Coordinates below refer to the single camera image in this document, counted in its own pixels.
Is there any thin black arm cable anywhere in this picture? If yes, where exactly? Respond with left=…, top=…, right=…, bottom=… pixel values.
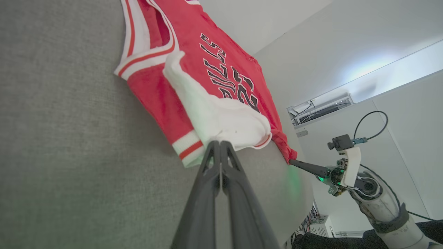
left=360, top=164, right=435, bottom=222

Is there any white power box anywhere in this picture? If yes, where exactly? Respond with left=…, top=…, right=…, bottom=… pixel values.
left=309, top=214, right=333, bottom=238

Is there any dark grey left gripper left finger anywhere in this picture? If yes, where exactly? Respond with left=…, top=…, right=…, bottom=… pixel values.
left=171, top=140, right=221, bottom=249

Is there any red and white basketball jersey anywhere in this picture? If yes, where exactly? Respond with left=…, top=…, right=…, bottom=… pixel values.
left=114, top=0, right=298, bottom=169

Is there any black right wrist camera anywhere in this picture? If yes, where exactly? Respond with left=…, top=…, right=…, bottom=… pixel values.
left=327, top=134, right=354, bottom=151

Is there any white cable tray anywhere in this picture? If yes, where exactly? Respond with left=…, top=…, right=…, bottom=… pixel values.
left=287, top=93, right=356, bottom=129

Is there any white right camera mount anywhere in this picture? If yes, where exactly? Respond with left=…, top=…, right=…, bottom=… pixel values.
left=341, top=147, right=362, bottom=188

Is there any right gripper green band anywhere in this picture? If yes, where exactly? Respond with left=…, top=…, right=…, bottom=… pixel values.
left=289, top=158, right=347, bottom=197

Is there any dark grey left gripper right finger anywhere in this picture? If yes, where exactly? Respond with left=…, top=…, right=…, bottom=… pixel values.
left=220, top=140, right=281, bottom=249

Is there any black camera cable loop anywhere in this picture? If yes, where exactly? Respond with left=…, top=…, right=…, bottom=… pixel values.
left=352, top=111, right=389, bottom=145

